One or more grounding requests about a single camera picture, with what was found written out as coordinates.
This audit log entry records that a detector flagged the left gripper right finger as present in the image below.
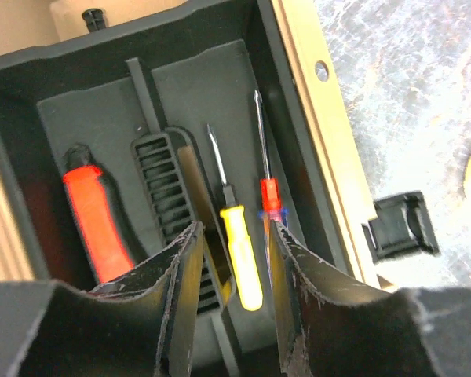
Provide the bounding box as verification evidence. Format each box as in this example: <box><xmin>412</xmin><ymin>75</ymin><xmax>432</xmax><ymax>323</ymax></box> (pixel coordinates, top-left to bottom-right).
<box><xmin>268</xmin><ymin>222</ymin><xmax>471</xmax><ymax>376</ymax></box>

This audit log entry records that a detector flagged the blue handle screwdriver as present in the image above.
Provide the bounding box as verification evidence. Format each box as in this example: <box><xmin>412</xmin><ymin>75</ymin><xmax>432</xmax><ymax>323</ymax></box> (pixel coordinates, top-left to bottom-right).
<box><xmin>254</xmin><ymin>89</ymin><xmax>288</xmax><ymax>276</ymax></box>

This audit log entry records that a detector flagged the yellow handle screwdriver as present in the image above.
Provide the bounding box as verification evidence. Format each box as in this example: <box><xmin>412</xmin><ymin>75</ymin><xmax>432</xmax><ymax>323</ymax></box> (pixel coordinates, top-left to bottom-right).
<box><xmin>206</xmin><ymin>124</ymin><xmax>263</xmax><ymax>312</ymax></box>

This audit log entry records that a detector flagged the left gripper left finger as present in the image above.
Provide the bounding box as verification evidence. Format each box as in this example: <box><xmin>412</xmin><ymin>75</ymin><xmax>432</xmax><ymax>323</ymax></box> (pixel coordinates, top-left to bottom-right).
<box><xmin>0</xmin><ymin>222</ymin><xmax>204</xmax><ymax>376</ymax></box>

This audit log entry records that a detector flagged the tan plastic toolbox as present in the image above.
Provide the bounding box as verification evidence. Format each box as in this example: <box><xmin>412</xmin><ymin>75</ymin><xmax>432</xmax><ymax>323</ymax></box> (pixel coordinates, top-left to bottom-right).
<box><xmin>0</xmin><ymin>1</ymin><xmax>391</xmax><ymax>288</ymax></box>

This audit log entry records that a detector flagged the red utility knife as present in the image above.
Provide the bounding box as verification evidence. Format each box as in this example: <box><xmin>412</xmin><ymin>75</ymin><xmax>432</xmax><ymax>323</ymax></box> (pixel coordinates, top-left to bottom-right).
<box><xmin>63</xmin><ymin>143</ymin><xmax>135</xmax><ymax>284</ymax></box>

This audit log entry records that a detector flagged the black toolbox tray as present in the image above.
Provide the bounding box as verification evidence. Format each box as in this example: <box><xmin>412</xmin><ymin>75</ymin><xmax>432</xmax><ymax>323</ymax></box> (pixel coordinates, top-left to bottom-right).
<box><xmin>0</xmin><ymin>0</ymin><xmax>362</xmax><ymax>377</ymax></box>

